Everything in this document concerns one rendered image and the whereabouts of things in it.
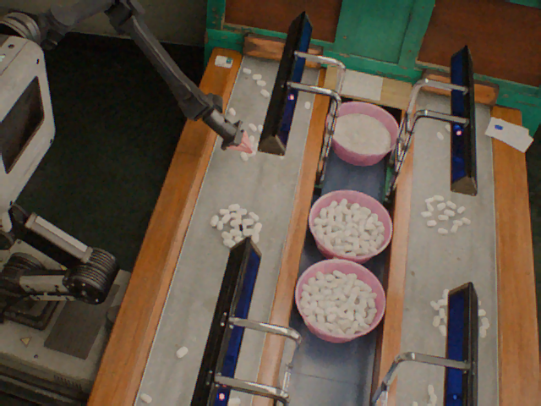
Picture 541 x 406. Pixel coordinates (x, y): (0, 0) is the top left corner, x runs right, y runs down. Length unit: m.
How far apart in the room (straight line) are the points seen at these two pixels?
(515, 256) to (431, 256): 0.28
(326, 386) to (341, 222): 0.56
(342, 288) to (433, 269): 0.30
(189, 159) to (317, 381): 0.84
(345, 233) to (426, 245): 0.27
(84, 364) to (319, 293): 0.76
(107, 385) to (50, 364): 0.42
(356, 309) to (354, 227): 0.31
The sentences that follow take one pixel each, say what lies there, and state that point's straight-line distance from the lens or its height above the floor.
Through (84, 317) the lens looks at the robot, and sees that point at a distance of 2.38.
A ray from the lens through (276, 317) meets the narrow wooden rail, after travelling 2.05.
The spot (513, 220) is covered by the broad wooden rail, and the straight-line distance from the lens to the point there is 2.49.
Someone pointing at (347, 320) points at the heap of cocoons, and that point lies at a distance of 2.10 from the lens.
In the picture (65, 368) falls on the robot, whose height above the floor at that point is 0.47.
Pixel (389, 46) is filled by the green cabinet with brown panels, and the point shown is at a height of 0.91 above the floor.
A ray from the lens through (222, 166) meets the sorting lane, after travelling 2.40.
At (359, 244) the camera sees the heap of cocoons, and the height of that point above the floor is 0.74.
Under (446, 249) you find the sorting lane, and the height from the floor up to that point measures 0.74.
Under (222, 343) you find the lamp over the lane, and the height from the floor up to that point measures 1.11.
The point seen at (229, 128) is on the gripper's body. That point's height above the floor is 0.91.
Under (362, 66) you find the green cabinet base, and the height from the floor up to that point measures 0.80.
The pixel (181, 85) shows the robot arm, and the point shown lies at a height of 1.03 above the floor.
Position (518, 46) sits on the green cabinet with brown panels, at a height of 1.04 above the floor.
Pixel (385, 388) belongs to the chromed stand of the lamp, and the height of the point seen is 0.97.
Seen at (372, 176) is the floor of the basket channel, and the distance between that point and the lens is 2.56.
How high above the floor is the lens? 2.52
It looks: 50 degrees down
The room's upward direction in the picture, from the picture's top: 9 degrees clockwise
